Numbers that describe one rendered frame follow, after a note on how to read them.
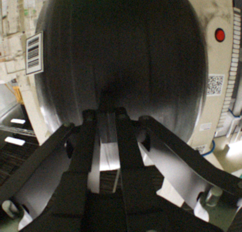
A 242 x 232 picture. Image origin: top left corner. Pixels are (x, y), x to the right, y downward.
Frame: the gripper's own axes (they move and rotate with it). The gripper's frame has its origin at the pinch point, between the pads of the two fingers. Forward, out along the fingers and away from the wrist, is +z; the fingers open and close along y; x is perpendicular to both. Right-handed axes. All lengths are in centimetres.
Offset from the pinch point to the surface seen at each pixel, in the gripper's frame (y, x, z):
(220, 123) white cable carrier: 42, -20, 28
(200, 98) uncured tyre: 14.1, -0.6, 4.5
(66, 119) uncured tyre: -6.0, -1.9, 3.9
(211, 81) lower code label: 31.3, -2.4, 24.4
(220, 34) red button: 32.9, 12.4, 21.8
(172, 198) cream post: 29, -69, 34
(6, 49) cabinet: -292, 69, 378
